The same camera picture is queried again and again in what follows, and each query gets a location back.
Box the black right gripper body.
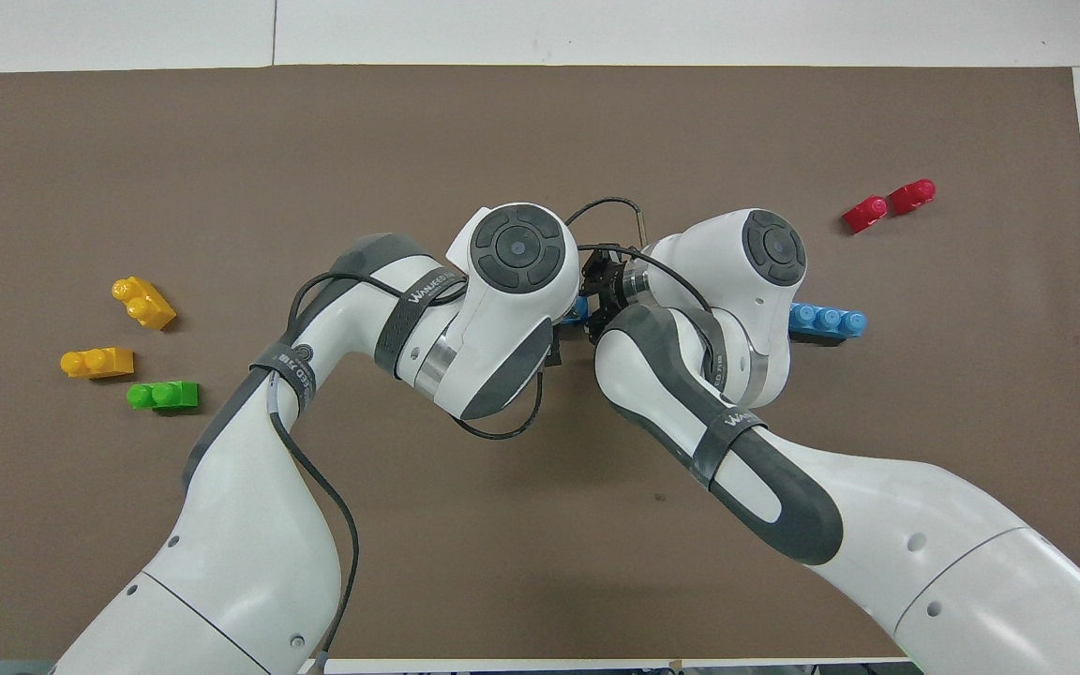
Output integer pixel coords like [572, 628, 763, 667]
[579, 243, 637, 331]

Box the red one-stud block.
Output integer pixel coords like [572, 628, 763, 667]
[888, 178, 938, 216]
[841, 194, 891, 236]

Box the green two-stud block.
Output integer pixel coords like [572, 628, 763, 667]
[126, 380, 202, 413]

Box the yellow two-stud block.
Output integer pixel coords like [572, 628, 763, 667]
[111, 276, 178, 332]
[59, 346, 136, 381]

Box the brown table mat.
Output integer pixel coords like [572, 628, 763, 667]
[0, 64, 1080, 663]

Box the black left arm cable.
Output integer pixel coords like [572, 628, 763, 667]
[266, 270, 547, 675]

